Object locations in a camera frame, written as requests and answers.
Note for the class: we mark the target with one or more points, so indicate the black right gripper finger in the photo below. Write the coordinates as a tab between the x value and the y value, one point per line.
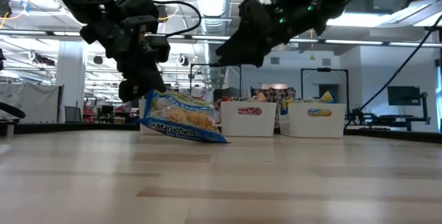
259	54
241	40

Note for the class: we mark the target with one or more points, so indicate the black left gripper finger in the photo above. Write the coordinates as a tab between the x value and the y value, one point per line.
127	91
152	82

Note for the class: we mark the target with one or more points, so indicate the blue soy sauce ramen packet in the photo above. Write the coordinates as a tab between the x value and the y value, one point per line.
319	112
183	120
328	96
285	108

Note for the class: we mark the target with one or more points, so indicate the white plastic bin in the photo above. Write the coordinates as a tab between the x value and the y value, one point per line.
248	127
317	127
143	117

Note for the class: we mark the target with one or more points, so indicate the dark dotted fabric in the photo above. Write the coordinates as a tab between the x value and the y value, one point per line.
273	94

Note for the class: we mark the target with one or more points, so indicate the white building column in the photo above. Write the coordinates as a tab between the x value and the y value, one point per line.
70	75

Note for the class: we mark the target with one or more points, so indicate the black office chair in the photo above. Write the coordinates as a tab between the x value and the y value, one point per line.
72	113

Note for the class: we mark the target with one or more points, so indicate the long horizontal light bar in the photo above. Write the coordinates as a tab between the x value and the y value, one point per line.
362	41

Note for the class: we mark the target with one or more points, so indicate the grey fabric partition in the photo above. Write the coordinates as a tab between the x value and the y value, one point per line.
31	96

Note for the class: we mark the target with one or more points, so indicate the dark screen on stand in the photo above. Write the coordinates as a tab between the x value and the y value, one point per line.
403	95

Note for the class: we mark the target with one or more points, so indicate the black workstation table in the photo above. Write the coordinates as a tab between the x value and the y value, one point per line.
390	118

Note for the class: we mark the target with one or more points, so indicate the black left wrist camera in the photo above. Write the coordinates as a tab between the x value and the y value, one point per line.
138	4

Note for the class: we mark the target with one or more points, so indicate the silver round ceiling duct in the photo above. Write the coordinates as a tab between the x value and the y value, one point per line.
210	9

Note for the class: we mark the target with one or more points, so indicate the black gantry frame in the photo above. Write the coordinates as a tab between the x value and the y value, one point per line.
324	69

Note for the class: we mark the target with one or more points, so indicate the black table edge frame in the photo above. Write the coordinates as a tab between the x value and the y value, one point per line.
69	127

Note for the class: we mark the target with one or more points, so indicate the grey rectangular ceiling duct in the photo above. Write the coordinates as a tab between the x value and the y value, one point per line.
380	2

